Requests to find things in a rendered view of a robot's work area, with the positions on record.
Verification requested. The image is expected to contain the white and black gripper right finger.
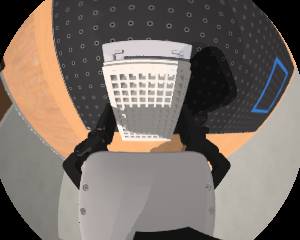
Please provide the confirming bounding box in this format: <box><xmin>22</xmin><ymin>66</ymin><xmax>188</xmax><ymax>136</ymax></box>
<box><xmin>177</xmin><ymin>104</ymin><xmax>231</xmax><ymax>190</ymax></box>

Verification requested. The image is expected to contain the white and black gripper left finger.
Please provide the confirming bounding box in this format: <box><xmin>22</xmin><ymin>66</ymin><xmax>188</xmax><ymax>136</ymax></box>
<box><xmin>63</xmin><ymin>103</ymin><xmax>117</xmax><ymax>190</ymax></box>

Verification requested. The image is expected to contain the blue tape outline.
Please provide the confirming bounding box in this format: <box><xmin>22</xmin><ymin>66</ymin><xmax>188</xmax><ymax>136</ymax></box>
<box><xmin>251</xmin><ymin>57</ymin><xmax>288</xmax><ymax>113</ymax></box>

